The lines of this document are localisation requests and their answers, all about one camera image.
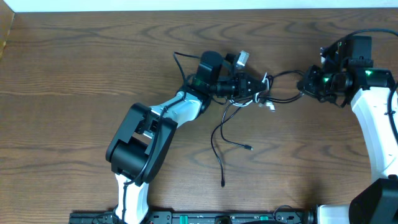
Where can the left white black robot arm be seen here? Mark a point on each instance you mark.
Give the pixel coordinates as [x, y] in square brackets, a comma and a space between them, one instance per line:
[138, 149]

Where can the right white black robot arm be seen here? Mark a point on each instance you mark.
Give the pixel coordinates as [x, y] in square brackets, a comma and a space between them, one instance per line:
[348, 72]

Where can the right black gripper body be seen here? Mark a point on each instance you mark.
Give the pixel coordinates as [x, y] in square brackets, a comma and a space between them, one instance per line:
[322, 85]

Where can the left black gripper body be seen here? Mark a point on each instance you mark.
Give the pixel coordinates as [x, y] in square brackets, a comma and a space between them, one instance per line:
[243, 84]

